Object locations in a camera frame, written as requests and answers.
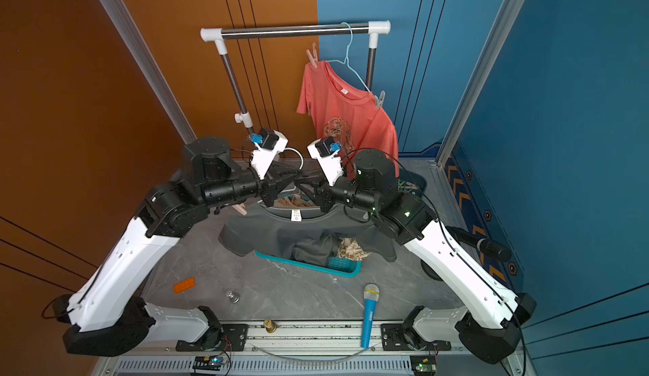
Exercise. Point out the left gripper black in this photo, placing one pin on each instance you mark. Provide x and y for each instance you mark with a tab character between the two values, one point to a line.
269	188

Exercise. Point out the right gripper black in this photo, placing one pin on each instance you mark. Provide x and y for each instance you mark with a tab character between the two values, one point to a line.
325	196

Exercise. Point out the white wire hanger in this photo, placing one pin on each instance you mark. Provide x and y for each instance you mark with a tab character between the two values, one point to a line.
292	159

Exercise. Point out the beige clothespin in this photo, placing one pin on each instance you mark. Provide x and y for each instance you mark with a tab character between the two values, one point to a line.
241	209

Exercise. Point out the grey garment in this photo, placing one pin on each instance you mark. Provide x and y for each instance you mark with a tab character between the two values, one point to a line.
312	240

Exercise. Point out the red t-shirt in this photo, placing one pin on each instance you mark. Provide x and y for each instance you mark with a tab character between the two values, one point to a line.
347	114

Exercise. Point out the light green wire hanger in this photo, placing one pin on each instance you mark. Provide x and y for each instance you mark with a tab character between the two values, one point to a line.
346	61

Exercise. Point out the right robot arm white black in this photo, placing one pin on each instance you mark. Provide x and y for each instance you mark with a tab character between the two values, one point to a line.
489	322

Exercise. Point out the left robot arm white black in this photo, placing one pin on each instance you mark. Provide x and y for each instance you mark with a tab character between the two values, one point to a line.
105	317

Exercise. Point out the beige patterned cloth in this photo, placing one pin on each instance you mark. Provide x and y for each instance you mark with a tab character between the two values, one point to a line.
347	249

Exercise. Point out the teal plastic laundry basket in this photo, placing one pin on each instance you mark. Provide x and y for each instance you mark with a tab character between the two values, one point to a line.
334	266

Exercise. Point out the dark teal clothespin bin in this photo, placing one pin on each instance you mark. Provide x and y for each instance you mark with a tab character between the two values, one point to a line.
411	182

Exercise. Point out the blue toy microphone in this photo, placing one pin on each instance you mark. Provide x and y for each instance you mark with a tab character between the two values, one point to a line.
371	295

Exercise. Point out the small silver metal weight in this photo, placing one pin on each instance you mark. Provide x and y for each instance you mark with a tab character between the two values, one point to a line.
233	296

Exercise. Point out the orange rectangular tag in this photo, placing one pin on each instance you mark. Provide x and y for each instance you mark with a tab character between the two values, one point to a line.
184	285

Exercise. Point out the small brass weight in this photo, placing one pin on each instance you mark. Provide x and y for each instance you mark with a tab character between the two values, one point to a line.
270	326

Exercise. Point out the metal clothes drying rack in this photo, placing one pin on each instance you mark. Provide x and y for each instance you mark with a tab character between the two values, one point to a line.
265	65

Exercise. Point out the left green circuit board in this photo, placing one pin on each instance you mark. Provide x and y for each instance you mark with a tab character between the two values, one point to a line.
210	365

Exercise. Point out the green circuit board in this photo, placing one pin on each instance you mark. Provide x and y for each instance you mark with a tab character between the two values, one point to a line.
423	366
210	365

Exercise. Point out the right green circuit board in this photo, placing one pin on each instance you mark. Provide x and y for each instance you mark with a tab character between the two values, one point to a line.
423	366

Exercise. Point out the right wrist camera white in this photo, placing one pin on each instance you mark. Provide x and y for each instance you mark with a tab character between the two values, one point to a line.
326	152

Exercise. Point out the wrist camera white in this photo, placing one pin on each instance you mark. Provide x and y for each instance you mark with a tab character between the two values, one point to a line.
268	144
326	152

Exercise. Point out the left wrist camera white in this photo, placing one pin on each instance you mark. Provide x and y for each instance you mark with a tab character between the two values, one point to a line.
268	144

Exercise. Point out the aluminium front rail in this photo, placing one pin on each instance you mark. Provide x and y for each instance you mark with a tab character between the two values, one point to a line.
299	338

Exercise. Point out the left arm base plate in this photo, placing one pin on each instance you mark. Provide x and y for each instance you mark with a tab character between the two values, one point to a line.
224	338

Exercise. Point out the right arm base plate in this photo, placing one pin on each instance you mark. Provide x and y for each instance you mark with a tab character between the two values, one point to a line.
393	339

